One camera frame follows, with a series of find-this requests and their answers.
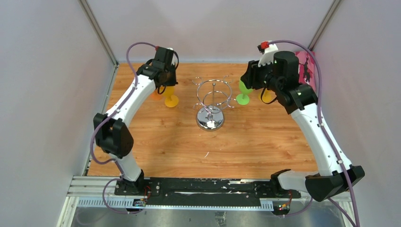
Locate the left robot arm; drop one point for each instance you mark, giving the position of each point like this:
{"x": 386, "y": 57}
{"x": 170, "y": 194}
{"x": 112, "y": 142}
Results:
{"x": 111, "y": 129}

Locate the green wine glass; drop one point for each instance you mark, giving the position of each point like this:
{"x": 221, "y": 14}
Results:
{"x": 243, "y": 97}

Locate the aluminium frame rail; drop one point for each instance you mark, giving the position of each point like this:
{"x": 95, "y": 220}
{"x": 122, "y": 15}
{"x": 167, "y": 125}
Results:
{"x": 99, "y": 192}

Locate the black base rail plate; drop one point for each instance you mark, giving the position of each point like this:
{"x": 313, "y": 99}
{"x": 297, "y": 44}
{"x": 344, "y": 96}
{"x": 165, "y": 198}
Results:
{"x": 206, "y": 192}

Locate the pink camouflage cloth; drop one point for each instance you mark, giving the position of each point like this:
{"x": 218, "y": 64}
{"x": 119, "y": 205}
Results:
{"x": 306, "y": 69}

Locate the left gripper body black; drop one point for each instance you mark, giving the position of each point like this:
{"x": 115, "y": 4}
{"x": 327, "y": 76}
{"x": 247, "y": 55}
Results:
{"x": 170, "y": 78}

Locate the orange wine glass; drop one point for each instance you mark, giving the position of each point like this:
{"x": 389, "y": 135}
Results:
{"x": 156, "y": 96}

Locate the yellow wine glass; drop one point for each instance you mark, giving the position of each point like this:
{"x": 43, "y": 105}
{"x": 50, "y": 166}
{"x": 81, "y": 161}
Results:
{"x": 266, "y": 96}
{"x": 171, "y": 100}

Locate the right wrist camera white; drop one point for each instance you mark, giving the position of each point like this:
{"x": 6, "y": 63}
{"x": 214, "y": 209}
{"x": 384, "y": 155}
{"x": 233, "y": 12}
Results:
{"x": 267, "y": 50}

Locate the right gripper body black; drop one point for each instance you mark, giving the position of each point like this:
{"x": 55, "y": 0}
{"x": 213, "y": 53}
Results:
{"x": 262, "y": 77}

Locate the chrome wine glass rack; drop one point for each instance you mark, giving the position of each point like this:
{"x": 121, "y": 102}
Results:
{"x": 210, "y": 116}

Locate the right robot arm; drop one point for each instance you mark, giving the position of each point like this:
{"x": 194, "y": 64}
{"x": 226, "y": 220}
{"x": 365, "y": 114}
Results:
{"x": 336, "y": 173}

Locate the yellow wine glass front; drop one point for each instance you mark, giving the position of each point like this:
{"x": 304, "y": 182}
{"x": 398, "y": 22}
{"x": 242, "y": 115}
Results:
{"x": 171, "y": 100}

